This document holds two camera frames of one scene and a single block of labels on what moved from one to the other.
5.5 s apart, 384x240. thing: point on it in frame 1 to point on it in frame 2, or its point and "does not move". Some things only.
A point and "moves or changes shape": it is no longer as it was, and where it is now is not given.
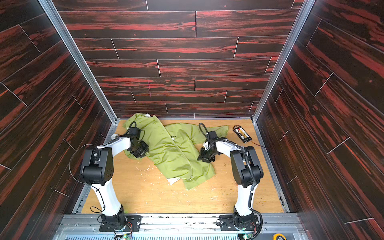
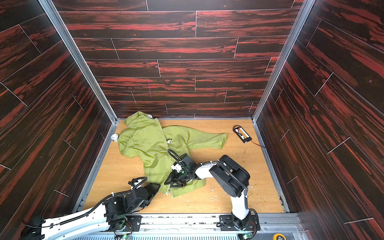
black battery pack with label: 242,134 does not move
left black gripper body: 139,148 to 151,189
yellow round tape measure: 274,237 does not move
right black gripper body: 207,154 to 179,173
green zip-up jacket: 175,147 moves or changes shape
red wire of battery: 263,146 does not move
